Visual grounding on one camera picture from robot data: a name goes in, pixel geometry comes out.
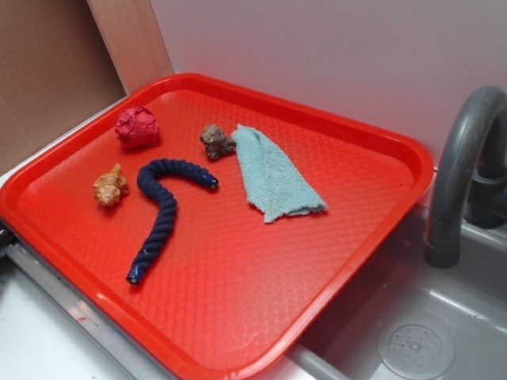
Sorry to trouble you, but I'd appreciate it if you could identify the light blue towel cloth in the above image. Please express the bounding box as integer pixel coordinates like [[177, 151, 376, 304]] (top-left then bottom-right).
[[232, 124, 328, 224]]

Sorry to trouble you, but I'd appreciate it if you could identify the red plastic tray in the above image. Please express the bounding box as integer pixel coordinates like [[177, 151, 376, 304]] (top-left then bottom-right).
[[1, 74, 433, 379]]

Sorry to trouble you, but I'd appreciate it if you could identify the brown rock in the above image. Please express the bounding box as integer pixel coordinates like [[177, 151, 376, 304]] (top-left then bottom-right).
[[200, 124, 236, 160]]

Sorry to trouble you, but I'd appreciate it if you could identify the red crumpled ball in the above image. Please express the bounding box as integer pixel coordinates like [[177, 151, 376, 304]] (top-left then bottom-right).
[[114, 106, 160, 149]]

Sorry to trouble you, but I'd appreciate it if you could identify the orange seashell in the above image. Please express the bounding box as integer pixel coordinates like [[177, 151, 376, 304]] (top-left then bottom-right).
[[93, 163, 129, 207]]

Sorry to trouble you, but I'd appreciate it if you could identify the grey plastic sink basin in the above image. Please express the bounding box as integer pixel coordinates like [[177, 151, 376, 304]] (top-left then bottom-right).
[[286, 205, 507, 380]]

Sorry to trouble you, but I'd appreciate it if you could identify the wooden board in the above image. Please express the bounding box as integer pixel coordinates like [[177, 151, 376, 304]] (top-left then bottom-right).
[[87, 0, 173, 94]]

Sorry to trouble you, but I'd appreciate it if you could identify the grey sink drain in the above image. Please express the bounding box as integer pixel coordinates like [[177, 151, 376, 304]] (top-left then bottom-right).
[[377, 315, 456, 379]]

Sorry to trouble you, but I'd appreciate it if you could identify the grey toy faucet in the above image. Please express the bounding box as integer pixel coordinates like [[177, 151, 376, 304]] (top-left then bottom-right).
[[424, 85, 506, 268]]

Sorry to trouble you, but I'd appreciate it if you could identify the dark blue rope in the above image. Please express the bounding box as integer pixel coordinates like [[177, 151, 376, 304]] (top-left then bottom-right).
[[125, 158, 219, 286]]

